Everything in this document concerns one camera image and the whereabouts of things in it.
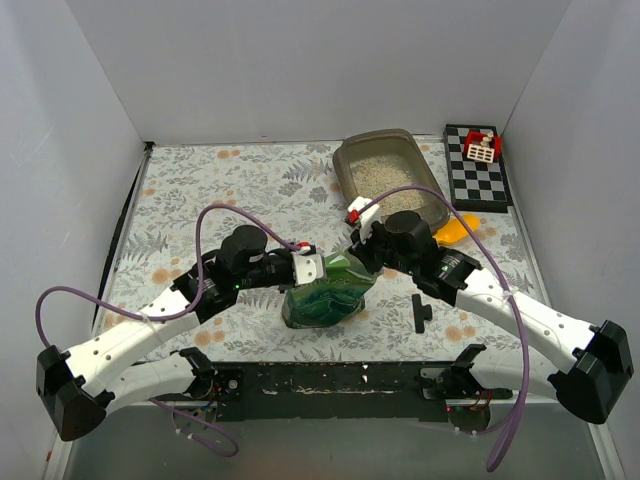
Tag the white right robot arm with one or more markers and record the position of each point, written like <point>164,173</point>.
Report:
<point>586,367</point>

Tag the black white chessboard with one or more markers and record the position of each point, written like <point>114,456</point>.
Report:
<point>477,186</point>

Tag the floral table mat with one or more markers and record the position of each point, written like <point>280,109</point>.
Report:
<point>188,196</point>

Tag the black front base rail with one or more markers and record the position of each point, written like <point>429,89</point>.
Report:
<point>242,391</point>

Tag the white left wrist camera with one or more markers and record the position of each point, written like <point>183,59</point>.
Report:
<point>308,264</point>

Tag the yellow plastic scoop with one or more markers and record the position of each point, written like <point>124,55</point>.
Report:
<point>453,231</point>

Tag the red white toy block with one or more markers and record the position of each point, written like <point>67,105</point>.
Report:
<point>482,147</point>

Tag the green cat litter bag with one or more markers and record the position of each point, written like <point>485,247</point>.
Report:
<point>336,297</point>

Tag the grey litter box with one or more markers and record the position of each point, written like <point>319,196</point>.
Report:
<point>370,164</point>

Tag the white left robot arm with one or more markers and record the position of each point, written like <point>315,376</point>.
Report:
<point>80,386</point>

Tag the black bag clip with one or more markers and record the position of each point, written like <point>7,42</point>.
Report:
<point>422,314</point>

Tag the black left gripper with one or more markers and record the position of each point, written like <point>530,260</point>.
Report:
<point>282,270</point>

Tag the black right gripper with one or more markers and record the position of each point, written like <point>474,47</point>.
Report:
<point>370,251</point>

